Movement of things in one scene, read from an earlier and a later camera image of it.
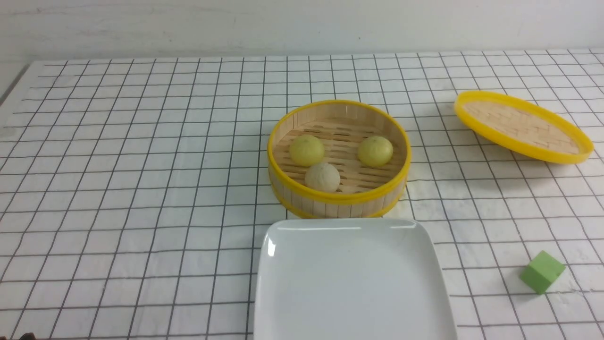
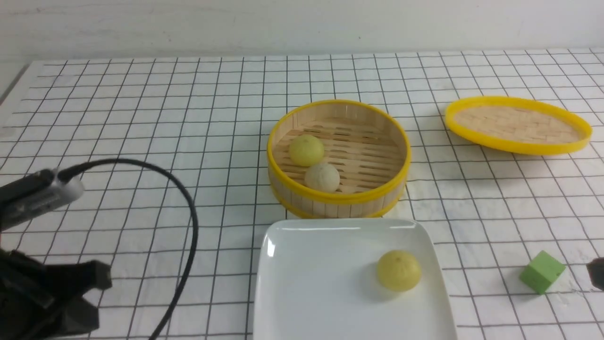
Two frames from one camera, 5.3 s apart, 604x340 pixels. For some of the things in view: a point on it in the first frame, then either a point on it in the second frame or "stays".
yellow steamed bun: (306, 150) stays
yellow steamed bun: (374, 151) → (399, 270)
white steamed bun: (322, 177) stays
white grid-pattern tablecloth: (134, 193) stays
